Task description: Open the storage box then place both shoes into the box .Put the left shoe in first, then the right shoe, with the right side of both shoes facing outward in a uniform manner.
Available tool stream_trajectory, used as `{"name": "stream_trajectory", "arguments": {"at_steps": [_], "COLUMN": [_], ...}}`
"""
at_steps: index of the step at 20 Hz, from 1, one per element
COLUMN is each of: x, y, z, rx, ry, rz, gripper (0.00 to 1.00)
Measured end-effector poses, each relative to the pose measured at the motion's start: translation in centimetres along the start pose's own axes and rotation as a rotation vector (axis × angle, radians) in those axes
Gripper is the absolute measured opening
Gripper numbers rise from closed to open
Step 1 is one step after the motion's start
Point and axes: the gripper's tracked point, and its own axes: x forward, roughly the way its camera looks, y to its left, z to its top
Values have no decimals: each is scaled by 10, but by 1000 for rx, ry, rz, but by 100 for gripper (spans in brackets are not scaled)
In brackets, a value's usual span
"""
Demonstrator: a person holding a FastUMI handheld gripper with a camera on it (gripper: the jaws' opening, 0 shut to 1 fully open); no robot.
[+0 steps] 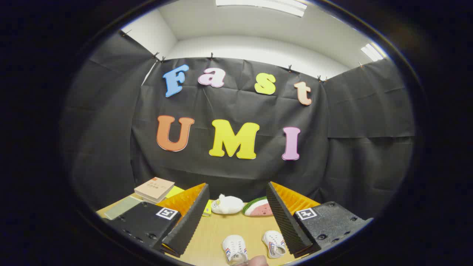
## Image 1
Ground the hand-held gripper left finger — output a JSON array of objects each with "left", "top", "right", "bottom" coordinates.
[{"left": 102, "top": 183, "right": 210, "bottom": 258}]

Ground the long ceiling light panel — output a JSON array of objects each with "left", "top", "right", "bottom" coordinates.
[{"left": 215, "top": 0, "right": 308, "bottom": 18}]

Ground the yellow book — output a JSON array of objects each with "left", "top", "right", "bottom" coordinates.
[{"left": 165, "top": 185, "right": 213, "bottom": 218}]

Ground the white plush toy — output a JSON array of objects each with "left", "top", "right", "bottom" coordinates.
[{"left": 211, "top": 194, "right": 245, "bottom": 215}]

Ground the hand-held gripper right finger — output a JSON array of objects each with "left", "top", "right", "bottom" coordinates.
[{"left": 266, "top": 181, "right": 374, "bottom": 259}]

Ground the small ceiling light panel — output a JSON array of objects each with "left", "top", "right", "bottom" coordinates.
[{"left": 360, "top": 42, "right": 387, "bottom": 62}]

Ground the beige fabric storage box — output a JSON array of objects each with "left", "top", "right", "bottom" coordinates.
[{"left": 103, "top": 196, "right": 143, "bottom": 221}]

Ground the watermelon plush toy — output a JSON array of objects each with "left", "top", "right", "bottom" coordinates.
[{"left": 242, "top": 197, "right": 274, "bottom": 217}]

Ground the white shoe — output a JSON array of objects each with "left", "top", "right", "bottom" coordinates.
[
  {"left": 222, "top": 235, "right": 249, "bottom": 265},
  {"left": 262, "top": 230, "right": 287, "bottom": 258}
]

